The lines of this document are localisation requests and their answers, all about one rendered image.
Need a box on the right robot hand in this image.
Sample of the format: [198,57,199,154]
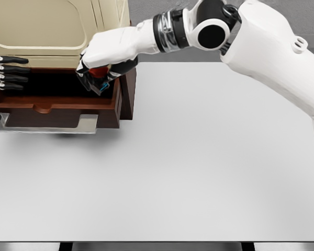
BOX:
[75,25,140,96]

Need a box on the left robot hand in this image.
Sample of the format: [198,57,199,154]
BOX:
[0,55,30,130]

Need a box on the brown drawer with silver handle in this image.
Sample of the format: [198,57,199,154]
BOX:
[0,67,122,135]

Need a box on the beige and brown small cabinet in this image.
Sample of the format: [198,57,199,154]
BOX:
[0,0,138,121]

